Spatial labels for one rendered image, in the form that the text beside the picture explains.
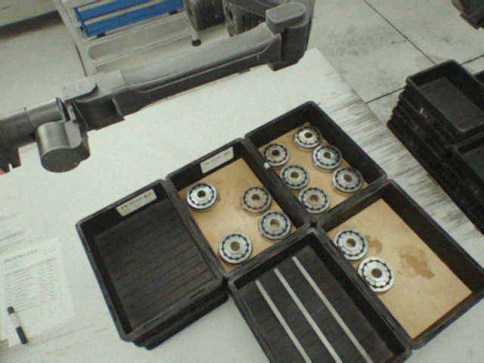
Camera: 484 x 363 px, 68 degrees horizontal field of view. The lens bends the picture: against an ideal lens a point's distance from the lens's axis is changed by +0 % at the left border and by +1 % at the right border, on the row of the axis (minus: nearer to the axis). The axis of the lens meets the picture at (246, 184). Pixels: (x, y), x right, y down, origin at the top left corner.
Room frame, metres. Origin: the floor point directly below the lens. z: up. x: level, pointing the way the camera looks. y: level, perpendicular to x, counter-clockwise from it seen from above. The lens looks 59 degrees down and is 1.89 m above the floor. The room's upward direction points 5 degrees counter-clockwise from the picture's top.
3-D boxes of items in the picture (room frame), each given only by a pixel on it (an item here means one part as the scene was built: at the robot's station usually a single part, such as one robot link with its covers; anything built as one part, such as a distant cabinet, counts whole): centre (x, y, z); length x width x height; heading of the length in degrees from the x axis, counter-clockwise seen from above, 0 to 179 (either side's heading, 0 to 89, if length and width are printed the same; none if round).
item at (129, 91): (0.52, 0.07, 1.45); 0.43 x 0.06 x 0.11; 110
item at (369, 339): (0.18, -0.15, 0.87); 0.40 x 0.30 x 0.11; 28
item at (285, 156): (0.74, -0.11, 0.86); 0.10 x 0.10 x 0.01
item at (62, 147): (0.40, 0.27, 1.45); 0.12 x 0.11 x 0.09; 111
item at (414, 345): (0.32, -0.41, 0.92); 0.40 x 0.30 x 0.02; 28
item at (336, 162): (0.71, -0.29, 0.86); 0.10 x 0.10 x 0.01
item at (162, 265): (0.39, 0.31, 0.87); 0.40 x 0.30 x 0.11; 28
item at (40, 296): (0.38, 0.75, 0.70); 0.33 x 0.23 x 0.01; 21
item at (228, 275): (0.53, 0.04, 0.92); 0.40 x 0.30 x 0.02; 28
